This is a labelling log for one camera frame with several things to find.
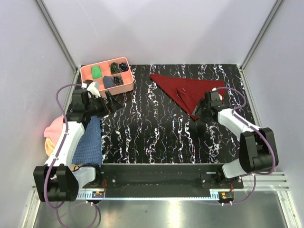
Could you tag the blue patterned dark sock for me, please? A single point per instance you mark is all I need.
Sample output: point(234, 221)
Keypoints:
point(123, 67)

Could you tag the pink divided organizer tray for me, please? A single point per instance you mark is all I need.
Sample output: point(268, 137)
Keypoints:
point(112, 75)

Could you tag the yellow patterned dark sock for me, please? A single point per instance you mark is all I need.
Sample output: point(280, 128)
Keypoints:
point(114, 67)

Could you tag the pink cloth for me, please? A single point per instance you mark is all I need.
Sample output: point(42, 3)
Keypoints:
point(54, 131)

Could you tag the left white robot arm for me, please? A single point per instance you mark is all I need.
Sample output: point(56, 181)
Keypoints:
point(55, 181)

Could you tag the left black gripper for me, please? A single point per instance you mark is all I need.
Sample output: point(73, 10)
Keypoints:
point(113, 105)

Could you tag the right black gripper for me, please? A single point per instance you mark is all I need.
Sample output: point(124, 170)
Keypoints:
point(198, 111)

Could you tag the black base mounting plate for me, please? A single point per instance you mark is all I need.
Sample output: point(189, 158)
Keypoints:
point(206, 176)

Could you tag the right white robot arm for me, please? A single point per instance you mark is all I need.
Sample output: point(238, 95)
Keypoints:
point(257, 148)

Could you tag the grey blue rolled sock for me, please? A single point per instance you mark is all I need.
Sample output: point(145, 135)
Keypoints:
point(108, 82)

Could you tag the green rolled sock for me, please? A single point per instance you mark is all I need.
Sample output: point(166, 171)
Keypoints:
point(96, 72)

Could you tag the dark striped rolled sock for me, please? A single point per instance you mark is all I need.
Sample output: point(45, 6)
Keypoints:
point(118, 81)

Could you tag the dark brown rolled sock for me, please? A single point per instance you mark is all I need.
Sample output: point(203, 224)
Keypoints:
point(88, 81)

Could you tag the blue checkered cloth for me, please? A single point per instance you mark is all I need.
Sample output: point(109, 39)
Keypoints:
point(89, 148)

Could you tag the dark red cloth napkin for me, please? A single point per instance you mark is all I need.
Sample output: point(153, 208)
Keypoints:
point(185, 92)

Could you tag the peach orange cloth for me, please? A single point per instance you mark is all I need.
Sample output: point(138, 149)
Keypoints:
point(49, 148)

